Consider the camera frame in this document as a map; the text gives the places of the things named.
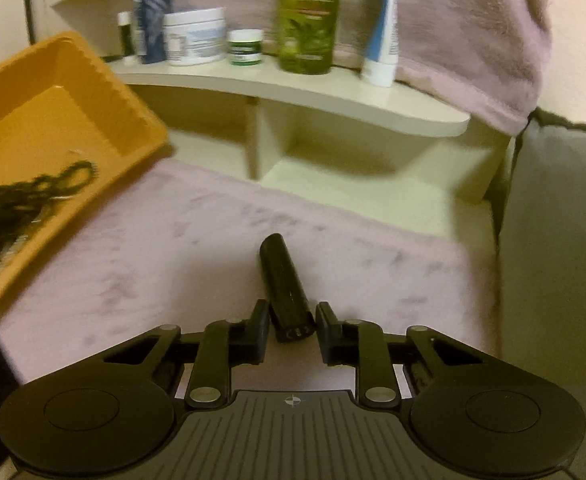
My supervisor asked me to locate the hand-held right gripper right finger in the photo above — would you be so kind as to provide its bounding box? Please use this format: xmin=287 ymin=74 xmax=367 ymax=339
xmin=315 ymin=301 xmax=496 ymax=406

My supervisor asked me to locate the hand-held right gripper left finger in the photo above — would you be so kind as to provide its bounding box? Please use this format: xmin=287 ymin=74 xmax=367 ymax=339
xmin=104 ymin=299 xmax=270 ymax=408

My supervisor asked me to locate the black cylindrical case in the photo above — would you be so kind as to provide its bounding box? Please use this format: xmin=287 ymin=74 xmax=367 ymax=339
xmin=259 ymin=233 xmax=317 ymax=343

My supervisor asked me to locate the dark bead necklace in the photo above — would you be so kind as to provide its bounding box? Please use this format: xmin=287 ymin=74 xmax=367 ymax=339
xmin=0 ymin=159 xmax=96 ymax=241

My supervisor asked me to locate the white pearl necklace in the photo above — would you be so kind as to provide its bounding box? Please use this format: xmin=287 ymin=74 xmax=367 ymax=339
xmin=0 ymin=220 xmax=41 ymax=297

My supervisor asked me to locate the orange plastic tray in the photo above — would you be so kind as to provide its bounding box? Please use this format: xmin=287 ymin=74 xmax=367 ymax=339
xmin=0 ymin=31 xmax=170 ymax=332

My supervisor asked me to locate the cream wooden shelf unit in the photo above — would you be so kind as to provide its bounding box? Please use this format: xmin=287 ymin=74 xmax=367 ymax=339
xmin=43 ymin=0 xmax=516 ymax=206

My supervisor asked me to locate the grey cushion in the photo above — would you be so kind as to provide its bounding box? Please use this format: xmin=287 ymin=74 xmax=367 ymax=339
xmin=496 ymin=107 xmax=586 ymax=411

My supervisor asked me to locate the small green-label jar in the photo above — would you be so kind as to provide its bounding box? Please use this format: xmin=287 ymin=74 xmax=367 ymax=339
xmin=226 ymin=29 xmax=265 ymax=66

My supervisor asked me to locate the white cream jar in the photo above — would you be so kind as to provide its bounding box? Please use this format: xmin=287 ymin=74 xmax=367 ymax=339
xmin=164 ymin=7 xmax=227 ymax=67

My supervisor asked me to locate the blue and white tube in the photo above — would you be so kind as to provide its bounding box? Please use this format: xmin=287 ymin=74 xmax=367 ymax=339
xmin=360 ymin=0 xmax=405 ymax=88

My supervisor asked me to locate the green spray bottle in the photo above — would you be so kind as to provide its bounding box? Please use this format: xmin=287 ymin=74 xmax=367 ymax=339
xmin=277 ymin=0 xmax=345 ymax=76

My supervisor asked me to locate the pink hanging towel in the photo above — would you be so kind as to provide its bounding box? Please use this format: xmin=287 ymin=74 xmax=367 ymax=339
xmin=160 ymin=0 xmax=566 ymax=137

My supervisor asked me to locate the white and black lip balm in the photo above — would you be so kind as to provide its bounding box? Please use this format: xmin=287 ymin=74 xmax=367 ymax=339
xmin=117 ymin=11 xmax=136 ymax=61

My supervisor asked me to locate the blue spray bottle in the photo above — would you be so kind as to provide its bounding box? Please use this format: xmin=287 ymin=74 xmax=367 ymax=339
xmin=132 ymin=0 xmax=168 ymax=65

